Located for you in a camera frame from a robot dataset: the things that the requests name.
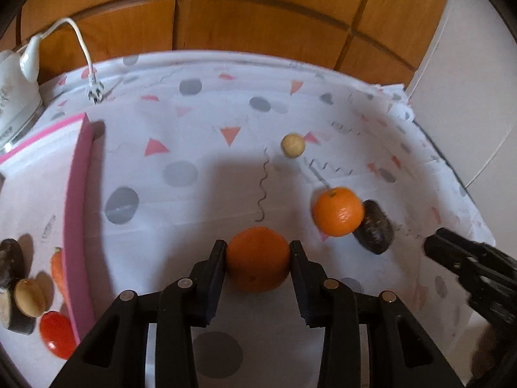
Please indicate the orange with stem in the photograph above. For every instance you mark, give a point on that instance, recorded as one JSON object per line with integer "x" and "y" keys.
{"x": 337, "y": 212}

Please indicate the small orange carrot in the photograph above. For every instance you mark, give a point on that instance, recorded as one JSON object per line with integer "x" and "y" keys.
{"x": 58, "y": 268}

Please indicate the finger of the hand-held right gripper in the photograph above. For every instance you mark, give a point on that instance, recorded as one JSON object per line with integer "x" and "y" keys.
{"x": 460, "y": 239}
{"x": 442, "y": 252}

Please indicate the white kettle base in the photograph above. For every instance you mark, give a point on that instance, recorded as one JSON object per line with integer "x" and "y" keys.
{"x": 10, "y": 139}

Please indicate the plain orange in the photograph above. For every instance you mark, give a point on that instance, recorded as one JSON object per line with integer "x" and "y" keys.
{"x": 258, "y": 258}

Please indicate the pink rectangular tray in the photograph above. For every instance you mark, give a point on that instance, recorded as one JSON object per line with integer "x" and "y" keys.
{"x": 78, "y": 210}

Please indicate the white patterned tablecloth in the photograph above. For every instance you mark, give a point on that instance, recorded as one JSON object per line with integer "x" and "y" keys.
{"x": 181, "y": 137}

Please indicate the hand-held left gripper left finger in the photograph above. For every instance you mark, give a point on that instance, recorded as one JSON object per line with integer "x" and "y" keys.
{"x": 214, "y": 279}

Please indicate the small beige ball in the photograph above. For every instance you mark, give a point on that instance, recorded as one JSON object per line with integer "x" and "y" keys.
{"x": 292, "y": 146}

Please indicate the red tomato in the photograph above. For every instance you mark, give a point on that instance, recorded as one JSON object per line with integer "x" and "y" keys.
{"x": 56, "y": 335}

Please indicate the white floral ceramic kettle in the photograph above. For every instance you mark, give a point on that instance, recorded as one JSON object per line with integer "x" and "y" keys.
{"x": 12, "y": 85}

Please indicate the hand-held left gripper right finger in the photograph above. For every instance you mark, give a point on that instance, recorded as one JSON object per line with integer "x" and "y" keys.
{"x": 301, "y": 283}

